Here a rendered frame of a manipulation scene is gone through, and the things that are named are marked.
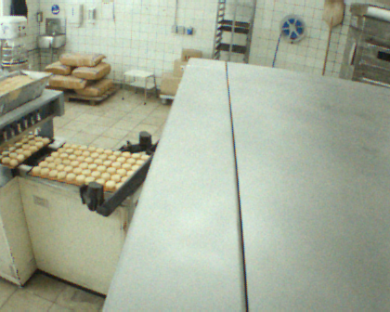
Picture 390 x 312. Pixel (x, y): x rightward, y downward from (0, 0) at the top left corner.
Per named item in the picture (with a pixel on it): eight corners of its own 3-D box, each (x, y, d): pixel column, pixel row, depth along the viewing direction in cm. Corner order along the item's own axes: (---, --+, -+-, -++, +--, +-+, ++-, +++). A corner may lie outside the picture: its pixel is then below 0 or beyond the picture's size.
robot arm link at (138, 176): (169, 159, 135) (174, 150, 146) (158, 149, 134) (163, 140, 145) (104, 221, 150) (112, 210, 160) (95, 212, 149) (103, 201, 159)
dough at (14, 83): (-42, 108, 161) (-44, 97, 158) (19, 81, 207) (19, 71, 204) (-10, 114, 155) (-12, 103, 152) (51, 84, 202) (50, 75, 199)
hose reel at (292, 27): (294, 85, 524) (307, 17, 472) (295, 88, 510) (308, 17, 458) (269, 81, 532) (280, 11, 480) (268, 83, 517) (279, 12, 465)
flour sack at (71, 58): (56, 65, 519) (56, 55, 512) (68, 59, 556) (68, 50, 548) (97, 68, 513) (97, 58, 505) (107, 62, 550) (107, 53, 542)
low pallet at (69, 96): (36, 97, 533) (36, 91, 528) (61, 84, 603) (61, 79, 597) (100, 107, 515) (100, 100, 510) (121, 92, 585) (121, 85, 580)
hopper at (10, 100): (-43, 119, 163) (-47, 95, 156) (19, 89, 211) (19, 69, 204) (-9, 127, 157) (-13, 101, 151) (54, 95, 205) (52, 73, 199)
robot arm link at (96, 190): (107, 216, 149) (113, 208, 158) (110, 194, 145) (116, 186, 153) (82, 209, 150) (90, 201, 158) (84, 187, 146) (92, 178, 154)
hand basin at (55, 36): (82, 63, 600) (83, 4, 549) (71, 68, 567) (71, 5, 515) (40, 58, 618) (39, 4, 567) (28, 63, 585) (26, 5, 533)
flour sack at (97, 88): (97, 98, 516) (97, 89, 509) (73, 96, 521) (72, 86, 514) (115, 85, 579) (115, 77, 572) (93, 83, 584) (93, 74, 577)
